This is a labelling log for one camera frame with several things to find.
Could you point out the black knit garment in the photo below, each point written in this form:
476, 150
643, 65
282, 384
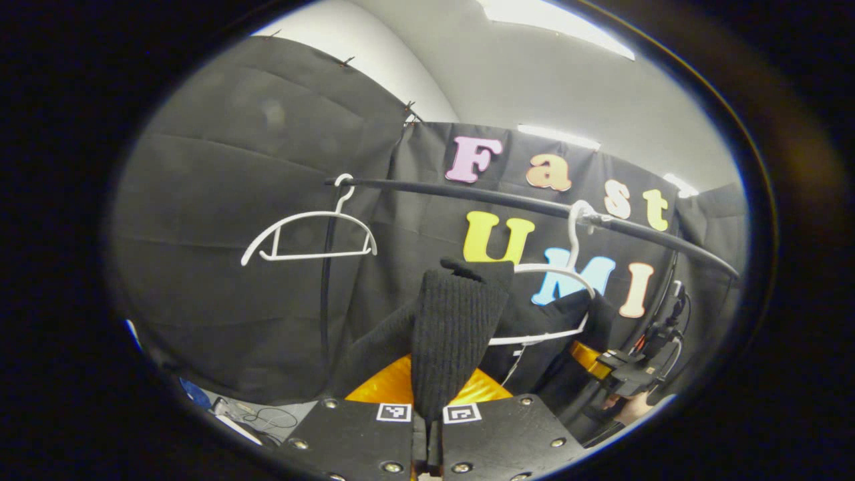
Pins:
454, 327

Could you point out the black metal clothes rack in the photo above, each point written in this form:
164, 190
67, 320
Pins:
467, 194

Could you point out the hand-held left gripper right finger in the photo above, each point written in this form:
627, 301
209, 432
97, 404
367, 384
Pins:
507, 434

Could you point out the white plastic clothes hanger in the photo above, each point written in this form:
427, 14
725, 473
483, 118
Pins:
307, 217
573, 234

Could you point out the black backdrop cloth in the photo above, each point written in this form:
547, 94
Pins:
234, 200

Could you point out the ceiling light panel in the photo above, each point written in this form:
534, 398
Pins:
558, 137
680, 184
554, 27

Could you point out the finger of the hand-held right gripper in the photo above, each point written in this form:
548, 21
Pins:
591, 359

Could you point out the blue floor item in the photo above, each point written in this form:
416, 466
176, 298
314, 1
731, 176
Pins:
195, 394

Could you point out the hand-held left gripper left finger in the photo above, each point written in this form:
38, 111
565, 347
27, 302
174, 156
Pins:
354, 434

